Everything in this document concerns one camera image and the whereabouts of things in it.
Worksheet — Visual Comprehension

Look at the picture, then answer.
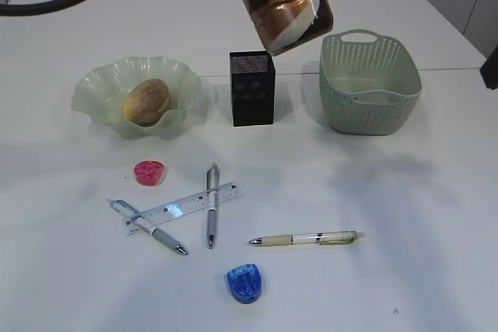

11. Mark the brown coffee drink bottle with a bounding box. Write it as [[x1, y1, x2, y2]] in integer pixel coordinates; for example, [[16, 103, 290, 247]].
[[243, 0, 334, 56]]

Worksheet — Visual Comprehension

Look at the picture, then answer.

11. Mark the sugared bread loaf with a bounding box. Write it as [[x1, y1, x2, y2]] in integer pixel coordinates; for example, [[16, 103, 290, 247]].
[[121, 79, 171, 126]]

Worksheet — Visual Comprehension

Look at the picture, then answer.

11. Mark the pink pencil sharpener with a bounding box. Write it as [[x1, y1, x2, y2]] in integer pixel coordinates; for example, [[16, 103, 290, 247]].
[[133, 160, 167, 187]]

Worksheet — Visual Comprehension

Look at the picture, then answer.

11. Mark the blue pencil sharpener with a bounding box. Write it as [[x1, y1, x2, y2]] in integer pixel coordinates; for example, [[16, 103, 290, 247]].
[[226, 264, 262, 304]]

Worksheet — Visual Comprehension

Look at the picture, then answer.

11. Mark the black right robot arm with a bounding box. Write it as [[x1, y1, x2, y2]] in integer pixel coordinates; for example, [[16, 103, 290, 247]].
[[479, 47, 498, 90]]

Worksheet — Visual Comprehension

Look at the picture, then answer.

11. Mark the black mesh pen holder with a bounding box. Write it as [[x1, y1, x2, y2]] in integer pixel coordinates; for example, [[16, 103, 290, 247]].
[[229, 51, 275, 127]]

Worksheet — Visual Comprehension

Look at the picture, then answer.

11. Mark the green wavy glass plate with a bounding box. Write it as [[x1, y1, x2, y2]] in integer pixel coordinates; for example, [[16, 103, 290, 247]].
[[71, 57, 201, 138]]

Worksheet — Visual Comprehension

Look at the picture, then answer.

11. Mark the green plastic woven basket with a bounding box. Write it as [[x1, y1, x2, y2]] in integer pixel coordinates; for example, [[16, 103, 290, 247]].
[[319, 30, 422, 136]]

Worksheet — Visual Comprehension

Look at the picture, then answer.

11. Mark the grey grip pen middle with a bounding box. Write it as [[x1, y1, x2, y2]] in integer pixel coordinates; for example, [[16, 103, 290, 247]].
[[206, 163, 219, 249]]

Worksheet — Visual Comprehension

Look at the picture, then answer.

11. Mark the grey grip pen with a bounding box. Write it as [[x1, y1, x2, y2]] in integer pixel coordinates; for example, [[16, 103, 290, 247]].
[[206, 163, 219, 249], [107, 199, 188, 256]]

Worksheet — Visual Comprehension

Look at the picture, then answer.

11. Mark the grey grip pen left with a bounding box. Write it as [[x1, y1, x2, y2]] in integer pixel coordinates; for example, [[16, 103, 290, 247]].
[[107, 199, 188, 256]]

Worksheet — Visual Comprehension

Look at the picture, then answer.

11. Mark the beige grip white pen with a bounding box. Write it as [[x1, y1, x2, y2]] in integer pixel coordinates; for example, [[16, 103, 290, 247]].
[[249, 231, 365, 246]]

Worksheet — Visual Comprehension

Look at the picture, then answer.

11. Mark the clear plastic ruler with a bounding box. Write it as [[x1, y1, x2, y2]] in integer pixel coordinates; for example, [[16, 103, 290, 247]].
[[123, 183, 241, 236]]

